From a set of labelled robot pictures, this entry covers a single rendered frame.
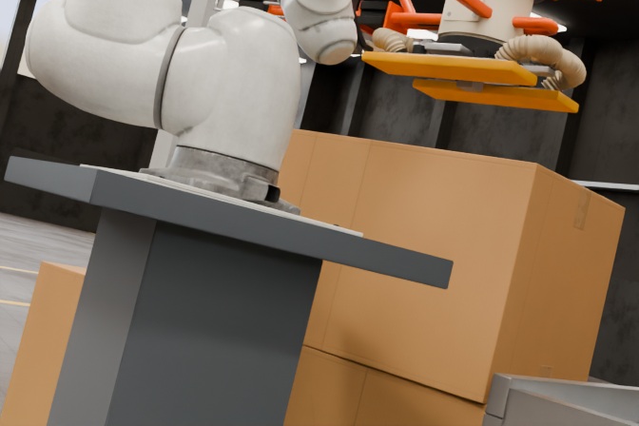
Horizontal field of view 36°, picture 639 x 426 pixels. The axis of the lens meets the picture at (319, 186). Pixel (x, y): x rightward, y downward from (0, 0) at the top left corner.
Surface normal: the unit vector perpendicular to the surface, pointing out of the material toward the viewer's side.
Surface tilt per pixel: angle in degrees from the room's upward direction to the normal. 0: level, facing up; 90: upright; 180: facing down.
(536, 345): 90
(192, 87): 94
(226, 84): 91
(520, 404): 90
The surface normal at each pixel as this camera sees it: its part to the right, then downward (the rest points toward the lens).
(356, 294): -0.61, -0.20
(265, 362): 0.47, 0.06
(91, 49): -0.04, -0.06
